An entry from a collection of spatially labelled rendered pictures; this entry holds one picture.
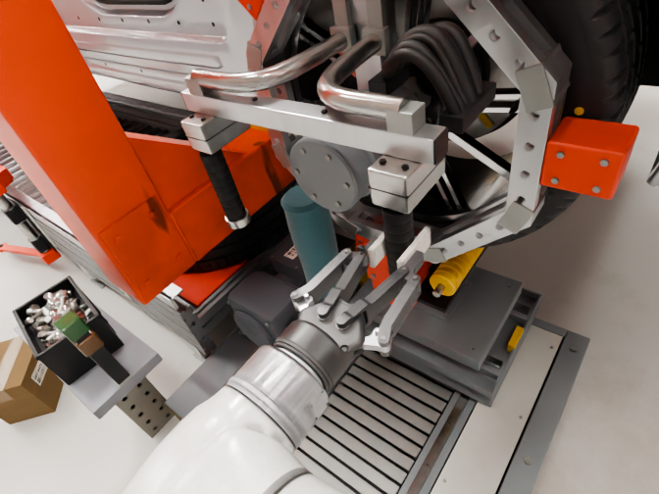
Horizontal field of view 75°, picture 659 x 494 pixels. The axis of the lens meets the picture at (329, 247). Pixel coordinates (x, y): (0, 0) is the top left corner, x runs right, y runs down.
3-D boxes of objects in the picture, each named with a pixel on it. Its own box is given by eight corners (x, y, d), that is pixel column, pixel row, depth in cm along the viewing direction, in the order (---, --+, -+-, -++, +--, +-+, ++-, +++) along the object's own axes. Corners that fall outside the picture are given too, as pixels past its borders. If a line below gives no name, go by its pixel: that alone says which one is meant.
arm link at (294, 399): (306, 464, 41) (341, 413, 44) (281, 421, 35) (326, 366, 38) (241, 414, 46) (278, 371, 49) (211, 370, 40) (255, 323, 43)
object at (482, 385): (537, 313, 129) (542, 291, 123) (489, 409, 111) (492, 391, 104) (394, 259, 156) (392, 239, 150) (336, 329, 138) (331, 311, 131)
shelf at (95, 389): (163, 359, 99) (157, 352, 97) (100, 419, 90) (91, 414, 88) (76, 291, 122) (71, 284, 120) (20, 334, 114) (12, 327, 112)
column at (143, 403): (177, 412, 136) (108, 335, 108) (152, 438, 131) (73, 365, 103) (159, 396, 141) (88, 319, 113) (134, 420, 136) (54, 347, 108)
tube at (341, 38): (359, 52, 64) (349, -29, 57) (275, 111, 54) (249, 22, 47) (275, 45, 74) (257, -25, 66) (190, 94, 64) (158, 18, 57)
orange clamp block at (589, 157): (555, 158, 64) (625, 171, 59) (536, 186, 60) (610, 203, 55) (564, 114, 59) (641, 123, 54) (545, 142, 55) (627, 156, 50)
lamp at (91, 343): (106, 344, 86) (95, 332, 83) (88, 359, 84) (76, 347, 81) (96, 335, 88) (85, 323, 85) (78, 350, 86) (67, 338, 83)
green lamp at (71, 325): (92, 329, 82) (80, 317, 80) (74, 344, 80) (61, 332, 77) (82, 321, 84) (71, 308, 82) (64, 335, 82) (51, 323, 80)
